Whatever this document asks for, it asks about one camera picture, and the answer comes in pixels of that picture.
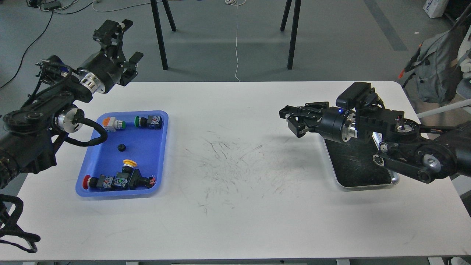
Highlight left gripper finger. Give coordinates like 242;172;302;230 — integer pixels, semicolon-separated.
120;52;144;86
92;20;133;54

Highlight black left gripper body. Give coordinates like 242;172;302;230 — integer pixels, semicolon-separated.
77;50;127;94

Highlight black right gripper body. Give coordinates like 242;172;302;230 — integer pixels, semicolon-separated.
316;109;358;143

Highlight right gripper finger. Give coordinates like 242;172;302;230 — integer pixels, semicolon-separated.
287;116;320;138
279;101;330;123

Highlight small black gear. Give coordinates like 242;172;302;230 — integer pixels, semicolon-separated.
117;143;127;152

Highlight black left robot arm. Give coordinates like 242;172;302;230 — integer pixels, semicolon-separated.
0;20;143;188

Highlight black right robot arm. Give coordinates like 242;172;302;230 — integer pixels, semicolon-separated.
279;101;471;183

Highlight silver metal tray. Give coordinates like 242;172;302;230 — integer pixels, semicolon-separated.
324;132;399;191

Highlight orange white push button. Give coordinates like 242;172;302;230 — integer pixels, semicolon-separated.
102;116;126;132

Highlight black left stand legs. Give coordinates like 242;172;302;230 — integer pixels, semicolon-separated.
150;0;177;70

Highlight black stand legs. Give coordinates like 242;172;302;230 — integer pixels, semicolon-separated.
150;0;177;70
280;0;302;70

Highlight blue plastic tray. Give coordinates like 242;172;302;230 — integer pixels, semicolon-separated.
75;110;169;199

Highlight black right stand legs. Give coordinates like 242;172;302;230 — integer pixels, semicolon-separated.
280;0;302;70

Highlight grey backpack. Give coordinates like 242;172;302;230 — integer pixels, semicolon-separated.
398;26;464;103

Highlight white box on floor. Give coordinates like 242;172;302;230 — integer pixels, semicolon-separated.
422;0;449;18

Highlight green push button switch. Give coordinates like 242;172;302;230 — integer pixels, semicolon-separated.
134;115;163;130

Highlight black floor cable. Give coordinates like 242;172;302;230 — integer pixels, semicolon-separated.
0;0;94;89

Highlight yellow push button switch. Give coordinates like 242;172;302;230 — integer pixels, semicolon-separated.
114;159;156;190

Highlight red push button switch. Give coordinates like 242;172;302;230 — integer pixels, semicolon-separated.
82;175;113;191

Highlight white hanging cord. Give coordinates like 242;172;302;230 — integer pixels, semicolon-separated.
224;0;247;82

